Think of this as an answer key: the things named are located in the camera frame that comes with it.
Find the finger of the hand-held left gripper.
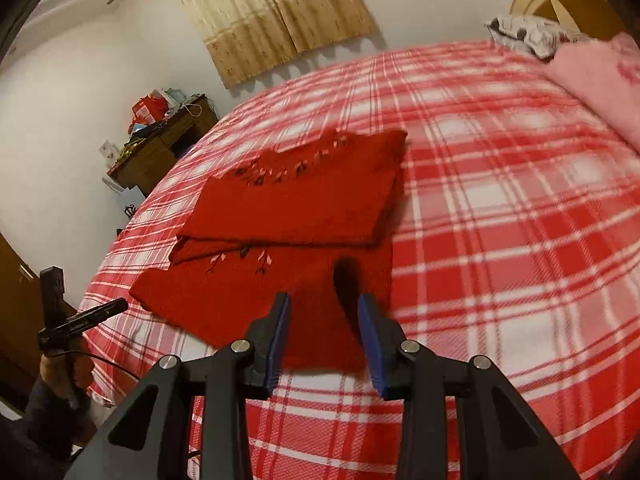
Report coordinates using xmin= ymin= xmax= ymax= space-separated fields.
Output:
xmin=97 ymin=298 xmax=129 ymax=319

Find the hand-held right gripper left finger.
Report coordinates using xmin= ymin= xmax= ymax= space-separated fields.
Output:
xmin=65 ymin=291 xmax=292 ymax=480

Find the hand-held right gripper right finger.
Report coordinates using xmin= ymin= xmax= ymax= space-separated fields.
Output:
xmin=356 ymin=292 xmax=583 ymax=480

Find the red embroidered sweater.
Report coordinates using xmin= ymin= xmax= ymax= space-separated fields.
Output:
xmin=129 ymin=129 xmax=410 ymax=373

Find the person's left forearm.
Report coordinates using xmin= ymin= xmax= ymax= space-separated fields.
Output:
xmin=20 ymin=385 xmax=99 ymax=463

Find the person's left hand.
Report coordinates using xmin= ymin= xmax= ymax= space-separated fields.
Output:
xmin=41 ymin=347 xmax=94 ymax=400

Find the brown wooden wardrobe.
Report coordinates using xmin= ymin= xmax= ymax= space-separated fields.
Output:
xmin=0 ymin=232 xmax=79 ymax=403

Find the white paper bag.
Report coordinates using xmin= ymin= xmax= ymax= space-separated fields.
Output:
xmin=102 ymin=175 xmax=144 ymax=218

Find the brown wooden desk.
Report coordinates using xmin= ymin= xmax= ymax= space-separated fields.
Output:
xmin=107 ymin=94 xmax=219 ymax=196

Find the white card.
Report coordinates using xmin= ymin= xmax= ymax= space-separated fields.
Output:
xmin=98 ymin=141 xmax=121 ymax=168

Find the pile of cloths on desk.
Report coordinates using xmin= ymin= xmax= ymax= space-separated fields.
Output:
xmin=122 ymin=120 xmax=167 ymax=154

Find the red plaid bedsheet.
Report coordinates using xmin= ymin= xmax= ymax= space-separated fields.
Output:
xmin=80 ymin=40 xmax=640 ymax=480

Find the red gift box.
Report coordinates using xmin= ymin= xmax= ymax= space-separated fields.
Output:
xmin=131 ymin=92 xmax=169 ymax=129

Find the beige window curtain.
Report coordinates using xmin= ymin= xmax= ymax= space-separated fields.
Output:
xmin=162 ymin=0 xmax=378 ymax=91

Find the grey patterned pillow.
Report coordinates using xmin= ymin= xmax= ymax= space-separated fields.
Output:
xmin=484 ymin=15 xmax=596 ymax=63

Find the black cable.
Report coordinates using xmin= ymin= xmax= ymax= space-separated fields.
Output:
xmin=47 ymin=351 xmax=147 ymax=387

